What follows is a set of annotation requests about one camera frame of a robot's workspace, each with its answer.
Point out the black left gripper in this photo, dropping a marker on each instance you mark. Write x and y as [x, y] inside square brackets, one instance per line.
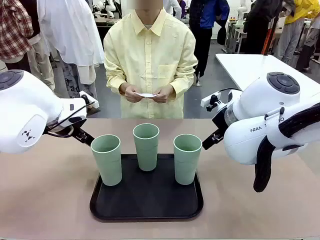
[78, 132]

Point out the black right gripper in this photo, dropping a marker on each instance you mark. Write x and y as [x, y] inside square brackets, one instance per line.
[221, 120]

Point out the mint green plastic cup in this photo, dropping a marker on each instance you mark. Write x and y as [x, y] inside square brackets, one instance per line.
[147, 155]
[186, 165]
[110, 165]

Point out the white scalloped paper coaster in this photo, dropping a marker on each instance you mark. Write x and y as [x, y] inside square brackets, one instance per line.
[147, 94]

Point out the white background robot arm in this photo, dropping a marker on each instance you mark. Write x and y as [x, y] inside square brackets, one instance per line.
[110, 7]
[241, 12]

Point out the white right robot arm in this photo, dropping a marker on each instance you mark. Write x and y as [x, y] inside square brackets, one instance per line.
[250, 140]

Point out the person's right forearm yellow sleeve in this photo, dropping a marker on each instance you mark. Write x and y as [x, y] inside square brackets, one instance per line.
[116, 86]

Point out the person's left forearm yellow sleeve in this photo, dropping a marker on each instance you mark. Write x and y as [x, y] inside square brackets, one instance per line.
[181, 86]

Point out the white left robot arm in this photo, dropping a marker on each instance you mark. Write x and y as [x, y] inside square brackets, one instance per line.
[25, 112]

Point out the person's right hand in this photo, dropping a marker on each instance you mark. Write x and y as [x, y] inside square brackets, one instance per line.
[132, 95]

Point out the person's left hand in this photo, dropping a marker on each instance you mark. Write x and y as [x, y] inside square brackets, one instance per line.
[165, 95]

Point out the grey printed trousers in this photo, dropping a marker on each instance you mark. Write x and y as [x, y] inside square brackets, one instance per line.
[75, 85]

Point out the cream garment hem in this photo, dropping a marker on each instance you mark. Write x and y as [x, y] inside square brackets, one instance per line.
[86, 75]

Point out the white table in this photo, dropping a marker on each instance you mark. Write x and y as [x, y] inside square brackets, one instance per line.
[240, 67]

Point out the black plastic serving tray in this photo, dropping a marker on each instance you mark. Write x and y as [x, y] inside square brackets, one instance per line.
[150, 200]

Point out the figure in beige trousers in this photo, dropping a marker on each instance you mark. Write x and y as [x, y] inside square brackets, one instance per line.
[42, 65]

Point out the black hanging bag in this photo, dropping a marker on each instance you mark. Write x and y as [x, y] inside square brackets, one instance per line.
[221, 36]

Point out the person in yellow shirt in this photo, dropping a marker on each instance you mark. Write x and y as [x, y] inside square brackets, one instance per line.
[150, 50]

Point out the white oversized shirt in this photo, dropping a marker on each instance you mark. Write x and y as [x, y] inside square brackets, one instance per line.
[70, 32]

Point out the orange and black pole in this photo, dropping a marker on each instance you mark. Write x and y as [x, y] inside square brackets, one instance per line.
[267, 40]

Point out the person in black coat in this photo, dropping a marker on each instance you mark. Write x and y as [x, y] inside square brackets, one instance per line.
[257, 25]

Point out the person in black trousers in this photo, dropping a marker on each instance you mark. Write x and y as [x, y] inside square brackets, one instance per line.
[305, 57]

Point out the person in blue jacket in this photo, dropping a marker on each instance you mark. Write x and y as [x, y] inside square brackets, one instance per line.
[207, 15]

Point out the person in red plaid shirt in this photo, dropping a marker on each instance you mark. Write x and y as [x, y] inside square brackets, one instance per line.
[12, 30]

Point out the person in yellow jacket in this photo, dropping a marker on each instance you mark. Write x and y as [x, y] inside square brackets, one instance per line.
[300, 10]

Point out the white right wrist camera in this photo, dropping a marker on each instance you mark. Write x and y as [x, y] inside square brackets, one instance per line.
[208, 100]

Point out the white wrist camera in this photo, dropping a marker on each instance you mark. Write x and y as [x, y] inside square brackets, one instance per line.
[83, 95]
[208, 100]

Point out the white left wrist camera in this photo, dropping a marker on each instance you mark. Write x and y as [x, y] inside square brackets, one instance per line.
[83, 95]

